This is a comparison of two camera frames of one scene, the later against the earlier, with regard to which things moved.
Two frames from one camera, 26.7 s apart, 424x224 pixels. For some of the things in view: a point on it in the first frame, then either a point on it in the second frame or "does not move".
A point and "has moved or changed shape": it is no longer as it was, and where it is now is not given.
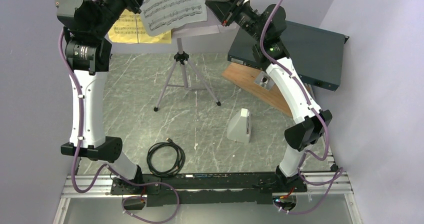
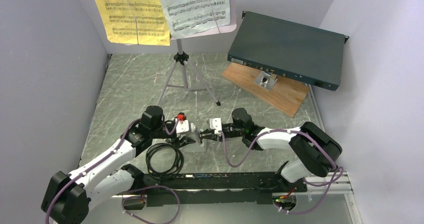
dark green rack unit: (317, 56) does not move
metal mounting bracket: (264, 80) does not move
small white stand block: (239, 128) has moved or changed shape
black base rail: (207, 189) does not move
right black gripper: (227, 9) -> (210, 136)
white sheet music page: (166, 6) has moved or changed shape
